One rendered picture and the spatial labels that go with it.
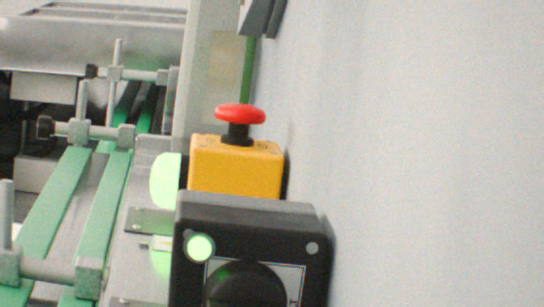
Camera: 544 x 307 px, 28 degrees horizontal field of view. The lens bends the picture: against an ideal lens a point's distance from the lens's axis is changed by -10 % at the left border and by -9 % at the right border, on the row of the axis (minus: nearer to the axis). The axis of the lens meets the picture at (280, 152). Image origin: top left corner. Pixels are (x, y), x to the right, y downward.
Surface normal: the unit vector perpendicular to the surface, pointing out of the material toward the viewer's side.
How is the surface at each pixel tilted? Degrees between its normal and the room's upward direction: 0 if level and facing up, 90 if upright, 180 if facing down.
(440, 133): 0
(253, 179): 90
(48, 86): 90
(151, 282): 90
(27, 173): 90
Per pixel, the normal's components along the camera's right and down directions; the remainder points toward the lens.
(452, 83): -0.99, -0.11
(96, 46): 0.07, 0.17
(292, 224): 0.12, -0.98
